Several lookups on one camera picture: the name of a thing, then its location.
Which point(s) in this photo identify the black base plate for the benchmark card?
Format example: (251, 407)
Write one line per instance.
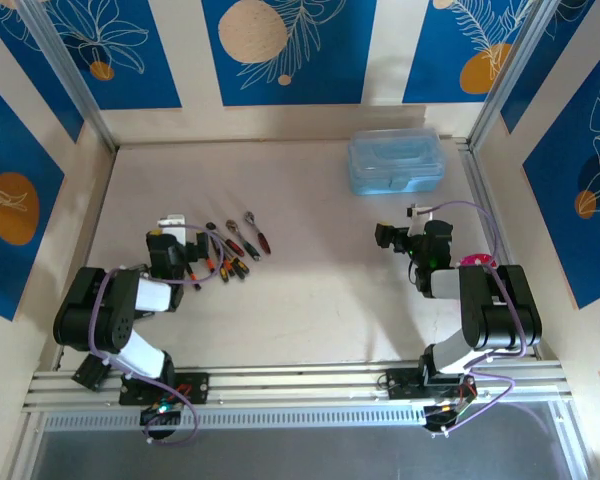
(195, 387)
(402, 385)

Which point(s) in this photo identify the aluminium front rail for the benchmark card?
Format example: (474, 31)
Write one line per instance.
(300, 382)

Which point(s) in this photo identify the yellow black long-nose pliers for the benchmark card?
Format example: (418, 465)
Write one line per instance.
(242, 268)

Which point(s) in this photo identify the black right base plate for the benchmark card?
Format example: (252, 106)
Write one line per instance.
(402, 385)

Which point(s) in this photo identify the blue floral wall panel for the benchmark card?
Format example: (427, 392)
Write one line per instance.
(430, 60)
(570, 50)
(555, 225)
(10, 150)
(40, 90)
(130, 75)
(330, 60)

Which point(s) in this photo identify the black aluminium extrusion bar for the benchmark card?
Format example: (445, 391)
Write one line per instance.
(91, 372)

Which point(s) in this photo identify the aluminium frame post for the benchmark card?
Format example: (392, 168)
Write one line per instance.
(70, 70)
(510, 70)

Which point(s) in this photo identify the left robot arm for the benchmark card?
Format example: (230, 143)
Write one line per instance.
(95, 310)

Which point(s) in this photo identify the aluminium side rail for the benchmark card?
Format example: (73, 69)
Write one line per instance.
(480, 190)

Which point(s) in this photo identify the blue plastic toolbox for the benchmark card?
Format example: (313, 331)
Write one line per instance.
(395, 165)

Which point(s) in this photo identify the right controller board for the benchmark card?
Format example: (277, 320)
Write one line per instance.
(445, 415)

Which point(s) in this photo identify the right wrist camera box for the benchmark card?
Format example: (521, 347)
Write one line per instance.
(420, 212)

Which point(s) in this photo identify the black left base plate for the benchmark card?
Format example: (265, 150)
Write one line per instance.
(195, 387)

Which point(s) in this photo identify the controller board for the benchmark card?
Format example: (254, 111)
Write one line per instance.
(445, 415)
(160, 415)

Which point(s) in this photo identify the left controller board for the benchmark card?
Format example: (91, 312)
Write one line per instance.
(160, 415)

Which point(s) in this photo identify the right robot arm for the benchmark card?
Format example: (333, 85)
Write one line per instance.
(505, 310)

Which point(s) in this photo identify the pink plastic object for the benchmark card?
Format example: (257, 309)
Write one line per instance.
(475, 260)

